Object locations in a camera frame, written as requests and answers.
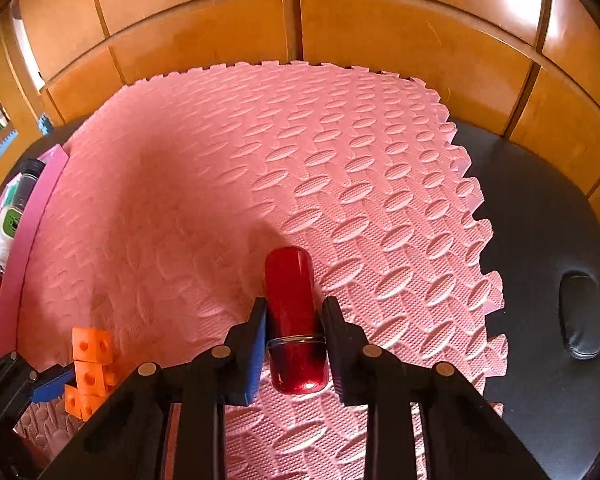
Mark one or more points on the orange block toy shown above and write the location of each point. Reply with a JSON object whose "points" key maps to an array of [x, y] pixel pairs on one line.
{"points": [[92, 347]]}

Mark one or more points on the pink foam mat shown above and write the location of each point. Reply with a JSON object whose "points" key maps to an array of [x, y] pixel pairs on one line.
{"points": [[280, 160]]}

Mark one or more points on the wooden wardrobe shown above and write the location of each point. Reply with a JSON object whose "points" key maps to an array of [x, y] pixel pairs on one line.
{"points": [[380, 25]]}

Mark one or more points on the pink cardboard box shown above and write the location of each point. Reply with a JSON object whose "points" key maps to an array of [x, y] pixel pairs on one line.
{"points": [[27, 250]]}

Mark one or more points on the black face hole cushion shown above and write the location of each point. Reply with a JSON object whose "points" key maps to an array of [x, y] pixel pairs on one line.
{"points": [[582, 317]]}

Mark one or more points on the green and white plug device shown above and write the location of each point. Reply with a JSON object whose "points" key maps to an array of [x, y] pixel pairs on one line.
{"points": [[9, 227]]}

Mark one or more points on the blue foam piece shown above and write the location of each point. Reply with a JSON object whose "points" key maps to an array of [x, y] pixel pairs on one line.
{"points": [[44, 125]]}

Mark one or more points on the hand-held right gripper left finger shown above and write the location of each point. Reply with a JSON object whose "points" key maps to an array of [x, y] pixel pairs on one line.
{"points": [[257, 360]]}

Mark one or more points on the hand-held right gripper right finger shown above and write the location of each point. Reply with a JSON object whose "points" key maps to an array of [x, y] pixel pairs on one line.
{"points": [[332, 360]]}

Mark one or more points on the dark bottle with black cap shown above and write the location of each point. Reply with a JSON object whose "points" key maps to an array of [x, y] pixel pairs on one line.
{"points": [[29, 180]]}

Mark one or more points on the wooden door with shelf niche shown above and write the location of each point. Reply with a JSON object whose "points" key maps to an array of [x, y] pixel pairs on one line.
{"points": [[0, 100]]}

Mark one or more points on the blue foam mat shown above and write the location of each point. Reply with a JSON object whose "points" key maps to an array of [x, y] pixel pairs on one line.
{"points": [[4, 149]]}

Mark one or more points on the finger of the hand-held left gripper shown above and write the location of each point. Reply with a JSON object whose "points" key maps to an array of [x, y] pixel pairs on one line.
{"points": [[52, 382]]}

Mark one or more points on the red cylindrical case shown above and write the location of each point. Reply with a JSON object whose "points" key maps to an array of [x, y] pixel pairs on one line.
{"points": [[295, 300]]}

